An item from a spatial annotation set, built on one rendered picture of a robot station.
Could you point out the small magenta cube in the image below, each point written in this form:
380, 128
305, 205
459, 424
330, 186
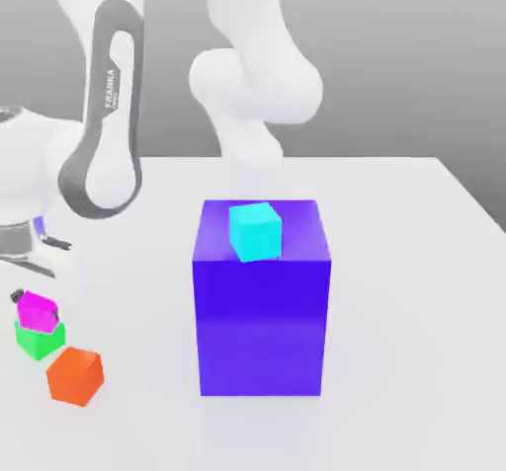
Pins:
36, 312

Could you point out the small cyan cube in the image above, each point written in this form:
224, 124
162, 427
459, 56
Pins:
256, 232

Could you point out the large purple box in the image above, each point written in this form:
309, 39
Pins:
261, 329

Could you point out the small orange cube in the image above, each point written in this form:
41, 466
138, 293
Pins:
75, 378

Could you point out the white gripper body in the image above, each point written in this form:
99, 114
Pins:
59, 269

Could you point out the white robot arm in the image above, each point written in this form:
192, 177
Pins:
253, 84

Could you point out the small green cube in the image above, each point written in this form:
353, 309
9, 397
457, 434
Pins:
37, 344

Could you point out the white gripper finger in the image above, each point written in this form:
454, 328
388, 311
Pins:
17, 295
55, 314

